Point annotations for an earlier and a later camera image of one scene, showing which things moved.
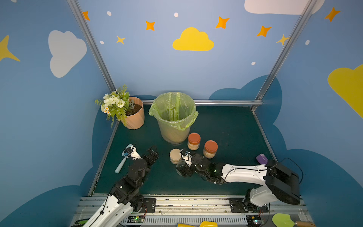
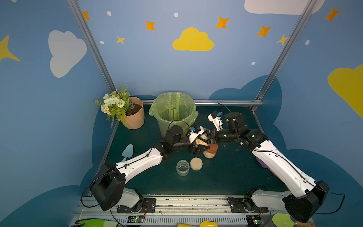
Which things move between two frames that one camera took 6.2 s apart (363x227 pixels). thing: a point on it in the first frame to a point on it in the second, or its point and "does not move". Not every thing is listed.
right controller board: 254,220 does not move
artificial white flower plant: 115,105 does not move
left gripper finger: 154,151 to 201,148
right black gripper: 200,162 to 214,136
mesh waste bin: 176,112 does not move
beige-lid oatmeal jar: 181,163 does not move
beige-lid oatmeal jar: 175,155 to 199,142
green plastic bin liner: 177,109 does not move
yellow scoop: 203,224 does not move
